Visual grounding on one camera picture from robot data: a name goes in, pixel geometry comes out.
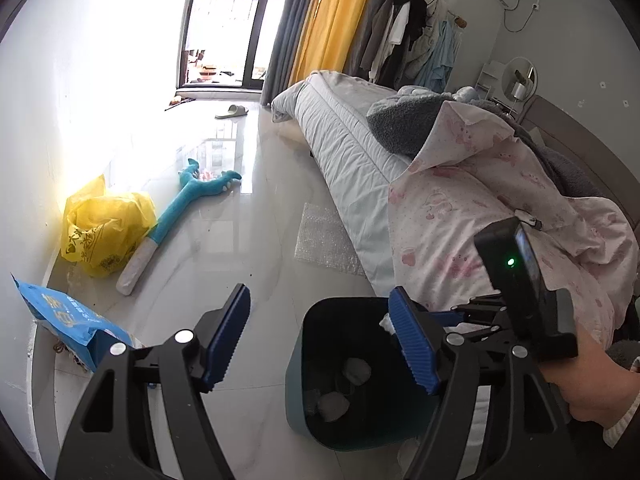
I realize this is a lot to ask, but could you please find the round standing mirror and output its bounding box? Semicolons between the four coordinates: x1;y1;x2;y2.
501;56;539;104

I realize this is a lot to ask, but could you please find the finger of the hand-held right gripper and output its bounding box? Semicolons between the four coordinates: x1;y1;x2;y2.
427;309;468;330
450;294;503;312

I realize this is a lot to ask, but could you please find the brown padded headboard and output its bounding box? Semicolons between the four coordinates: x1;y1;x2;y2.
520;95;640;221

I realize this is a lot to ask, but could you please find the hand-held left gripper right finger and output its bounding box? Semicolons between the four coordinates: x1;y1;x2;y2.
388;286;581;480

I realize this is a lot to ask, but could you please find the light blue plush toy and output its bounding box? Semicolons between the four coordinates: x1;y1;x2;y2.
397;85;477;107

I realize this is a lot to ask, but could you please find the white small shelf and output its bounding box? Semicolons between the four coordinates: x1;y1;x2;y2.
477;60;506;101

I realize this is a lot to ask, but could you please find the grey hanging coat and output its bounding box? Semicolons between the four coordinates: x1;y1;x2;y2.
357;0;397;81

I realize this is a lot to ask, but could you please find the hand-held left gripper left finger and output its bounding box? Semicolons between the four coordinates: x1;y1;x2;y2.
55;283;252;480

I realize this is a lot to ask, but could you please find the bed with light grey sheet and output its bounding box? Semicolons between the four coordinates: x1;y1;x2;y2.
271;70;416;297

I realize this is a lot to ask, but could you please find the white wad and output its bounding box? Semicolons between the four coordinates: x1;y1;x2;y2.
318;391;349;422
342;357;372;386

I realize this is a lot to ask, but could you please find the blue printed bag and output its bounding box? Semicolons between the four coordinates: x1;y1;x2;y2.
11;274;146;373

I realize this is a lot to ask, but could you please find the beige hanging garment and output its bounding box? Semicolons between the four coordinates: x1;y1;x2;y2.
405;0;447;81

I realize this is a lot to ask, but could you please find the dark teal trash bin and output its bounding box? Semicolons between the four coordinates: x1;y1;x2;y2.
285;296;481;453

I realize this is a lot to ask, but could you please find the light blue hanging shirt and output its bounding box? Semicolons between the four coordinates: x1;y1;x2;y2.
415;20;462;94

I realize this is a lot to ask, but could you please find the yellow curtain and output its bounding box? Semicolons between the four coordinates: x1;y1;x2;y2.
289;0;383;86

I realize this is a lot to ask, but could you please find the grey fleece blanket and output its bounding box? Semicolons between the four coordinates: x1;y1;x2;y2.
366;87;606;201

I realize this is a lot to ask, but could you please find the glass balcony door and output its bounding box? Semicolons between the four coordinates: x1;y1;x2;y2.
177;0;281;92

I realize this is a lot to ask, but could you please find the person's right hand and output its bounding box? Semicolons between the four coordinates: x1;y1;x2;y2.
540;332;640;436

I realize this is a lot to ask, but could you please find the yellow plastic bag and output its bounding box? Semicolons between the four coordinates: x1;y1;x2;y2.
61;175;158;278

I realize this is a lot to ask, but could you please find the bubble wrap sheet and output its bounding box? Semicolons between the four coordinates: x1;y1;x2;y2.
295;202;367;277

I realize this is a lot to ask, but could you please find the white hanging garment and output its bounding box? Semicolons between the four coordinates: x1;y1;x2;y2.
387;10;409;50

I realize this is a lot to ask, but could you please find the pink printed blanket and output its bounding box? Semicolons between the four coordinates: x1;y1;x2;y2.
387;100;640;346

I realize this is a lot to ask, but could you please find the blue long plush toy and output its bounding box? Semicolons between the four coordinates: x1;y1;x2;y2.
116;158;242;296

